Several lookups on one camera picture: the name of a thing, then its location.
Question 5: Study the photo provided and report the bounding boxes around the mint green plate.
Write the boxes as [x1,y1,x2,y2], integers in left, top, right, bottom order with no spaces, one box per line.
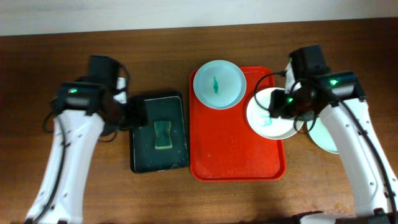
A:
[306,118,338,154]

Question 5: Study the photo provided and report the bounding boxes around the green and yellow sponge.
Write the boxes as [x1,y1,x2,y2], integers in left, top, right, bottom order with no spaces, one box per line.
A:
[154,121,172,150]

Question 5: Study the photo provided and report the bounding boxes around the white plate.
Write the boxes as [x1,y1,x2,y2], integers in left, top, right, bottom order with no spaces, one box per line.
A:
[246,97,297,140]

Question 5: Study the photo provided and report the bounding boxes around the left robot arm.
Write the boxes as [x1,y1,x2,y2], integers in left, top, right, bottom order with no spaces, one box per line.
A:
[25,55,146,223]

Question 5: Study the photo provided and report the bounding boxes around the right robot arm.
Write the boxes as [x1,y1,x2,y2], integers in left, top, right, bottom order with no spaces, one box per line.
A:
[267,45,397,223]

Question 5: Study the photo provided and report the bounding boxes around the black rectangular tray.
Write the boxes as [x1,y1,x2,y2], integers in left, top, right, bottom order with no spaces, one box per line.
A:
[129,91,190,174]

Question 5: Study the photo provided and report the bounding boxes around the red plastic serving tray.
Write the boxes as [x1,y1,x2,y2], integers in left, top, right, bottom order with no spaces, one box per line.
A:
[189,66,286,182]

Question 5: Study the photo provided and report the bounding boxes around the light blue plate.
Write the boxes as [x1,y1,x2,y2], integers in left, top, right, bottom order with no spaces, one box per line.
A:
[193,60,247,110]

